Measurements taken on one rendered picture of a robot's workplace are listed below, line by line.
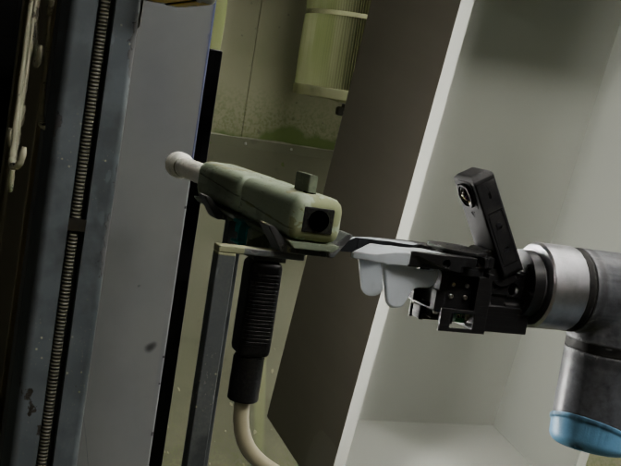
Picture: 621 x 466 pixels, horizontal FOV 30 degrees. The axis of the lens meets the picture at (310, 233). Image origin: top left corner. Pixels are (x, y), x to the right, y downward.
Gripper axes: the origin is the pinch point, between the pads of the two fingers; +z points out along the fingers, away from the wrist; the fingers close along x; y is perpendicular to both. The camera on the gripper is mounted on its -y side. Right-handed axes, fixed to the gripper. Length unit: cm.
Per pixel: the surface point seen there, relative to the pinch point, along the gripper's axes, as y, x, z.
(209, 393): 12.8, -10.9, 16.3
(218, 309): 5.5, -10.9, 16.6
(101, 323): 20, 46, 14
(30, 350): 12.0, -3.6, 30.6
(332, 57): -28, 201, -74
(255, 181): -4.9, -0.5, 11.5
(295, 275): 36, 212, -77
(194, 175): -3.0, 23.3, 10.8
